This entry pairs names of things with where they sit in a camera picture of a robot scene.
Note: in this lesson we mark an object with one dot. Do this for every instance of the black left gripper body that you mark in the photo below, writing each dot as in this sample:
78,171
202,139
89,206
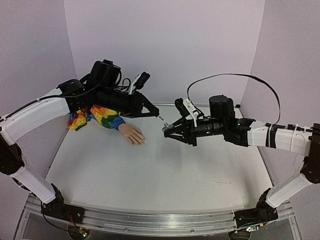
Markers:
107,99

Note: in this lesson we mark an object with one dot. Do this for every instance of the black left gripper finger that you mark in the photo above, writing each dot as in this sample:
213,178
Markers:
147,106
141,114

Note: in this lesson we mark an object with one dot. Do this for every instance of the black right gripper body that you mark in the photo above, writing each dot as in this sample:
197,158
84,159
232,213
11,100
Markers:
191,132

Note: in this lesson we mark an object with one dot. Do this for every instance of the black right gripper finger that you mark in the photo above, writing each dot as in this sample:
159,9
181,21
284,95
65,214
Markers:
185,137
180,123

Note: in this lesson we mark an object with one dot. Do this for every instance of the glitter nail polish bottle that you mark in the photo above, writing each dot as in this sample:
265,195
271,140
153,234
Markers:
167,126

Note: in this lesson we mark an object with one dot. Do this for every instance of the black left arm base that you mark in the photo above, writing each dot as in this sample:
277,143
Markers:
58,209

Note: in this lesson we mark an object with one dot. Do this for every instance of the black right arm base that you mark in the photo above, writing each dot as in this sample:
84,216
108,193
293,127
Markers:
262,213

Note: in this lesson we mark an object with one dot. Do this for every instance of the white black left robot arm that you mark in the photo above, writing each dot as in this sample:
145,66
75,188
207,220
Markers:
99,87

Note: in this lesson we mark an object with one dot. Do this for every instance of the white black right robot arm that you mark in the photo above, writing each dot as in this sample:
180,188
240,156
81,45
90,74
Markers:
248,132

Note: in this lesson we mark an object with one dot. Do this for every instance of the rainbow colored sleeve cloth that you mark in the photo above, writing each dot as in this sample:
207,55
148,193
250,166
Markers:
106,117

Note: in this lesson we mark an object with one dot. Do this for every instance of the mannequin hand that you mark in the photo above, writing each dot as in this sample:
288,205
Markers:
133,135

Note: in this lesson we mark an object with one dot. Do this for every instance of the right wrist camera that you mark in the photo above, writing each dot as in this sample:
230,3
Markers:
188,110

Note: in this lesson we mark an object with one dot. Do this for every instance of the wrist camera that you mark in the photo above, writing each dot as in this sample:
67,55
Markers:
188,110
138,82

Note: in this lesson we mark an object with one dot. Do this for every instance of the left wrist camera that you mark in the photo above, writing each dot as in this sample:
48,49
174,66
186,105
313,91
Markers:
138,82

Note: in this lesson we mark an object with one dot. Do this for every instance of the aluminium front rail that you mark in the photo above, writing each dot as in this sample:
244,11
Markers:
162,224

